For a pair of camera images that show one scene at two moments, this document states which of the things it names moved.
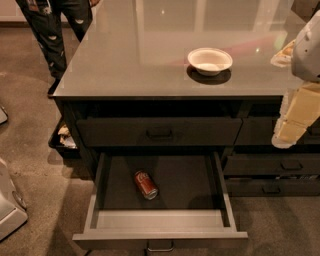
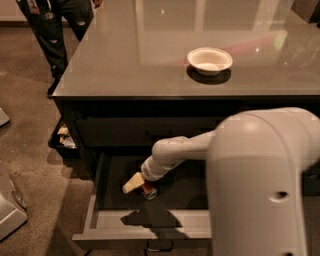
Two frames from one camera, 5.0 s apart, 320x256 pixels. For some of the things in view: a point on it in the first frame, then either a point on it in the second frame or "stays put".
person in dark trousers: [44, 17] stays put
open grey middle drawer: [191, 210] stays put
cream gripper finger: [300, 108] -> [150, 169]
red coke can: [146, 184] stays put
